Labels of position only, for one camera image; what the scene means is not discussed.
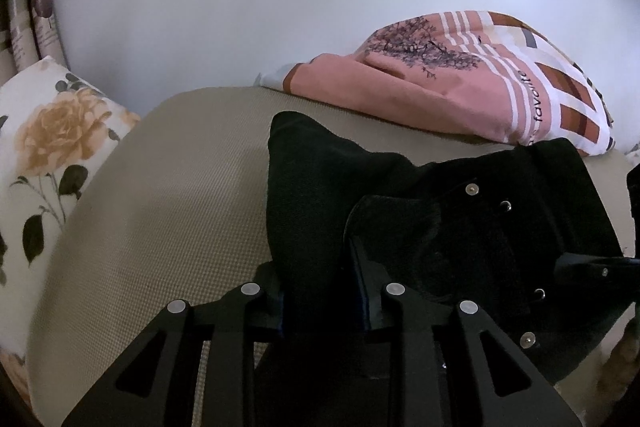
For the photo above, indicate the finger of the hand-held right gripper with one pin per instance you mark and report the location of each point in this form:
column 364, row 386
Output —
column 600, row 271

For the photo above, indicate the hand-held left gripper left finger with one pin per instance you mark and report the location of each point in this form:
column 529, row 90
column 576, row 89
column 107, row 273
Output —
column 267, row 302

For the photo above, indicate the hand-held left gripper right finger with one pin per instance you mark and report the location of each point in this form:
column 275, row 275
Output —
column 362, row 287

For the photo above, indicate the black pants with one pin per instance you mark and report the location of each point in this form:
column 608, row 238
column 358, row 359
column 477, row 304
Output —
column 320, row 187

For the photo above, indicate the beige woven mat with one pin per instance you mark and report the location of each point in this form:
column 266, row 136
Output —
column 175, row 187

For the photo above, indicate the pink patterned blanket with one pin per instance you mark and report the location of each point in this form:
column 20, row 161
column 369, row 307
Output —
column 450, row 92

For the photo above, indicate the white floral pillow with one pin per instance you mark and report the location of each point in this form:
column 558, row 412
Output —
column 60, row 127

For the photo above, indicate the striped curtain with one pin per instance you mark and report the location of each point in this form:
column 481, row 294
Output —
column 35, row 7

